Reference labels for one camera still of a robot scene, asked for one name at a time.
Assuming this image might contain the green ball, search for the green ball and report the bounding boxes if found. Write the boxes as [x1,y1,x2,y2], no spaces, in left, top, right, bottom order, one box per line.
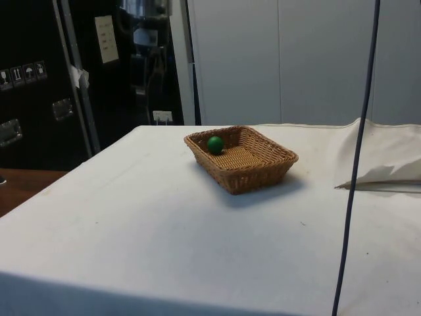
[207,136,225,155]

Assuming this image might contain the brown wicker basket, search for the brown wicker basket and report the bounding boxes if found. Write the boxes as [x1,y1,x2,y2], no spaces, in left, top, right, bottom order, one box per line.
[183,125,299,196]

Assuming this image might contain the pale lockers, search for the pale lockers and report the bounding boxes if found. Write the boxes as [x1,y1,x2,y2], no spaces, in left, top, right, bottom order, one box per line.
[179,0,421,126]

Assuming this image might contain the black cabinet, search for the black cabinet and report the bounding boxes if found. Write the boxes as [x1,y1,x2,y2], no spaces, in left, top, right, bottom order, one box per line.
[0,0,185,172]

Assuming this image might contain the black cable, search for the black cable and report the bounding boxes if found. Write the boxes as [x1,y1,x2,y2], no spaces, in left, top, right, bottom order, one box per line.
[331,0,382,316]

